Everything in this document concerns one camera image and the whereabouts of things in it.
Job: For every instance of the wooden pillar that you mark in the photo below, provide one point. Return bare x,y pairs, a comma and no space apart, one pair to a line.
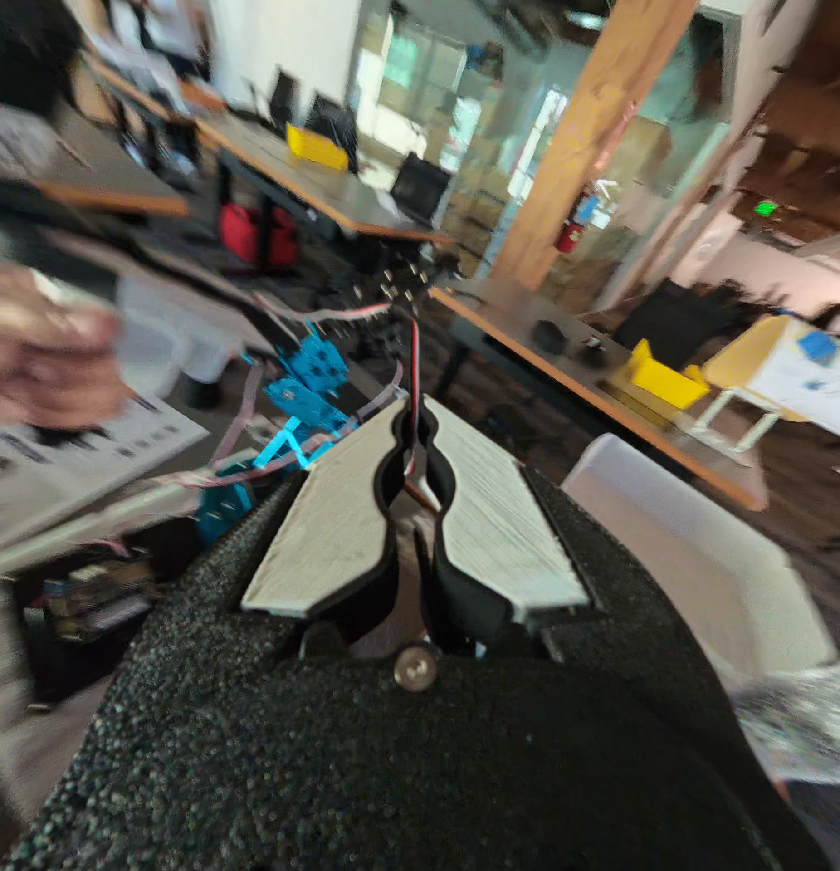
583,136

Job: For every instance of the person's left hand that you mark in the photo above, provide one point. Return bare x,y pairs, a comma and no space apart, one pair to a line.
46,347

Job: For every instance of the wood edged office desk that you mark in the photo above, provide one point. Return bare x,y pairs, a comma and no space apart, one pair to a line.
86,170
515,320
338,197

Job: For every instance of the white yellow cart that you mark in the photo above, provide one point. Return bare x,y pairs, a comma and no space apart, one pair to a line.
787,381

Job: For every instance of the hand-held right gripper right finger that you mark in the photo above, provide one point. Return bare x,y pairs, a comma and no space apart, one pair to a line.
508,537

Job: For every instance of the open instruction booklet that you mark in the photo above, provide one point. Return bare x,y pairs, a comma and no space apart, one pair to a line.
66,469

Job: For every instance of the yellow storage bin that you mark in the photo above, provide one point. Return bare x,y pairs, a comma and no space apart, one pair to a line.
316,146
658,378

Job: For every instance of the green exit sign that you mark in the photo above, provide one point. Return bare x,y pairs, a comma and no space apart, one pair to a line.
767,207

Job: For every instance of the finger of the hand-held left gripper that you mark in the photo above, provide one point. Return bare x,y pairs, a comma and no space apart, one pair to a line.
243,320

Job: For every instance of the red fire extinguisher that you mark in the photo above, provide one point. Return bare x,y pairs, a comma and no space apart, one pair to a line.
571,231

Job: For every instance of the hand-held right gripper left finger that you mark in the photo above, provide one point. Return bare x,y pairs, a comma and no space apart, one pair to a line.
318,537

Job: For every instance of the red bag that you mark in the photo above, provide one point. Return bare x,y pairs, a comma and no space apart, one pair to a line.
246,235

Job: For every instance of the black office chair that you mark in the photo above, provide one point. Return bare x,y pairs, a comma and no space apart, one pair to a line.
420,187

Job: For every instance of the orange white cardboard box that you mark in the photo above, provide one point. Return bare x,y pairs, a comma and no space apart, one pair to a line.
678,544

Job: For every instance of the blue toy robot arm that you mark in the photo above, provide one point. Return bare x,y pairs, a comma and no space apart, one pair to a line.
311,367

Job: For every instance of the control circuit board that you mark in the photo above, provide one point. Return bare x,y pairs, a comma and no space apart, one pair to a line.
93,599

